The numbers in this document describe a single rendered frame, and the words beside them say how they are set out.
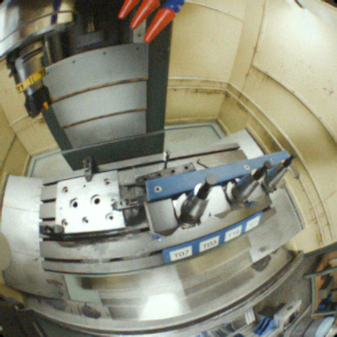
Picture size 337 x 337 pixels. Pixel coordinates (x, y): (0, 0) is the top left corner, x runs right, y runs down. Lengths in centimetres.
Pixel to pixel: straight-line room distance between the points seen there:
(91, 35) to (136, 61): 25
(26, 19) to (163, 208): 34
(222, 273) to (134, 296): 45
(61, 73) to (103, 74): 19
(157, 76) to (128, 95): 16
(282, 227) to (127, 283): 92
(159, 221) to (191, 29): 109
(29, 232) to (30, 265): 23
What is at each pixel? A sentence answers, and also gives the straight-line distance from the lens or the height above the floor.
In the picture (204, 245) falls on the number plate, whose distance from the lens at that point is 55.
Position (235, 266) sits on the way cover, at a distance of 85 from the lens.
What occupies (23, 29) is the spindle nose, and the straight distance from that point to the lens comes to 17.
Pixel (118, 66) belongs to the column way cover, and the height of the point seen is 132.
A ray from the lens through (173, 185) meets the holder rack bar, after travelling 28.
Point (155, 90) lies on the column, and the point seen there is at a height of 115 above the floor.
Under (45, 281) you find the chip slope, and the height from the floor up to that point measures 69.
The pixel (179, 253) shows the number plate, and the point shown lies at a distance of 53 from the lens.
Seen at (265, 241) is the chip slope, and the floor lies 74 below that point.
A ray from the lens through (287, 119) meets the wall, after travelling 99.
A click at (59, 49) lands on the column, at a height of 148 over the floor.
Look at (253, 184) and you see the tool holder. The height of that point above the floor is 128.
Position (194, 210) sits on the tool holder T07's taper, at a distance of 23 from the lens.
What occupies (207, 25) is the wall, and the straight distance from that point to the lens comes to 117.
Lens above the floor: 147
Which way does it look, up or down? 55 degrees down
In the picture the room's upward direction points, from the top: 7 degrees clockwise
